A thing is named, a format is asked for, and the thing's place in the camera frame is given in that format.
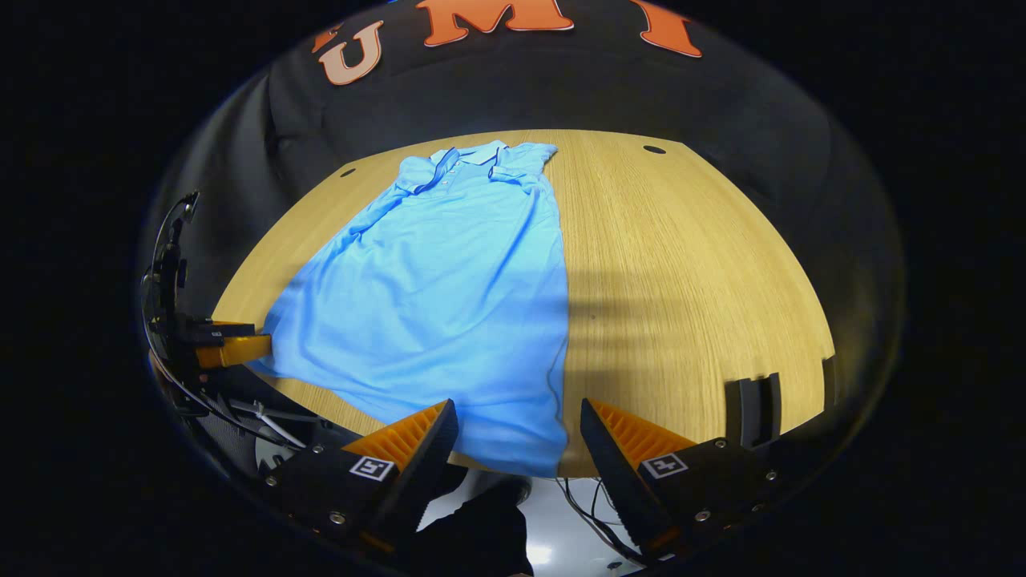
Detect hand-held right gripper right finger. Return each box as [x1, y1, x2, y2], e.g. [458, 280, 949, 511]
[580, 397, 785, 563]

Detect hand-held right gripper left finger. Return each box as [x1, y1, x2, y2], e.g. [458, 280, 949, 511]
[261, 398, 460, 555]

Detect light blue T-shirt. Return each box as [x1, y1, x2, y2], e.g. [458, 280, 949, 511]
[247, 140, 572, 479]

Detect person's dark trouser leg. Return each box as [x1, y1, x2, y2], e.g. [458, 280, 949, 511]
[413, 471, 536, 577]

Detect black backdrop cloth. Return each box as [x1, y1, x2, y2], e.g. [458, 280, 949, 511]
[152, 0, 907, 450]

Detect black cables under table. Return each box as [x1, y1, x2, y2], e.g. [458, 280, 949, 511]
[555, 476, 646, 564]

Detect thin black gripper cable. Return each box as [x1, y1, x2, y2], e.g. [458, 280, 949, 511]
[141, 191, 309, 451]

